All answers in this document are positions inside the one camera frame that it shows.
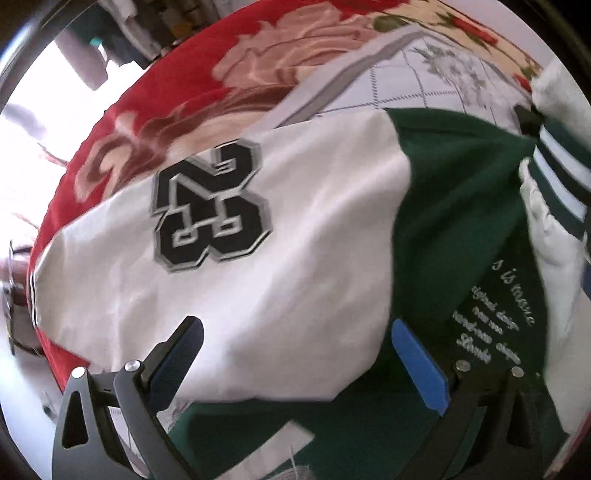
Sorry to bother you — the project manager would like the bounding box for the green white varsity jacket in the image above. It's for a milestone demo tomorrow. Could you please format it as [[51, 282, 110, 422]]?
[[29, 85, 590, 479]]

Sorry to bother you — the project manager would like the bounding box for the white checkered floral cloth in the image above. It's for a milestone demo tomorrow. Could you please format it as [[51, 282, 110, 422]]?
[[246, 25, 532, 134]]

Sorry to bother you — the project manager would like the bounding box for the red floral blanket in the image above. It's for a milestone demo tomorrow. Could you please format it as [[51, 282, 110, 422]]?
[[29, 1, 550, 403]]

